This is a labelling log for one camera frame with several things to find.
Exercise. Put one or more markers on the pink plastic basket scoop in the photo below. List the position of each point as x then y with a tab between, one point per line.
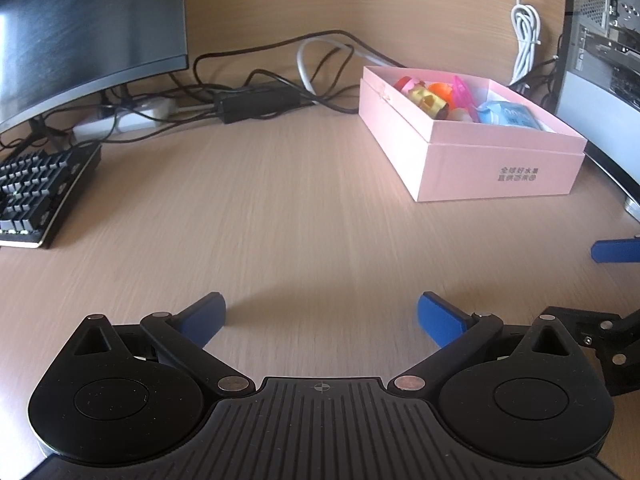
462	94

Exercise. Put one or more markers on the computer case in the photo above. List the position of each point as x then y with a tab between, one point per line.
596	91

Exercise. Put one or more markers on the white power strip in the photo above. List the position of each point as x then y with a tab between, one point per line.
150	114

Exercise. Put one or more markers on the yellow red toy camera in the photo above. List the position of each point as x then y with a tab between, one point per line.
421	96

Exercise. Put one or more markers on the white bottle red cap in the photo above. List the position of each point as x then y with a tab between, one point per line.
459	114

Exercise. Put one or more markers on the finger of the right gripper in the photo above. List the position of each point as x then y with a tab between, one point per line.
614	339

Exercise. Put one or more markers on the black curved monitor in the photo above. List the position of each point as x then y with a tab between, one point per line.
57	51

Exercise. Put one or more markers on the black power adapter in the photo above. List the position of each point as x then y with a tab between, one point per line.
256	102

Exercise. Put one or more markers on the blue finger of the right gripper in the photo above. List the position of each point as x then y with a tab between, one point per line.
616	251

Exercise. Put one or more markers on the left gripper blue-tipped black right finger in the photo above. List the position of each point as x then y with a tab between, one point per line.
462	341

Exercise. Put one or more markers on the pink cardboard box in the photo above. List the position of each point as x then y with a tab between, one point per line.
447	160

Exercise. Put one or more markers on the orange toy cup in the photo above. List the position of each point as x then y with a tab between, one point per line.
444	91

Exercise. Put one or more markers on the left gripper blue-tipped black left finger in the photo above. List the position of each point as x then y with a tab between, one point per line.
180	340

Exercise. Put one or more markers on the blue white tissue packet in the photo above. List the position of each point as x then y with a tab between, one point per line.
504	113

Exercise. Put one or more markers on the black keyboard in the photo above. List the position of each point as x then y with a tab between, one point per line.
38	191

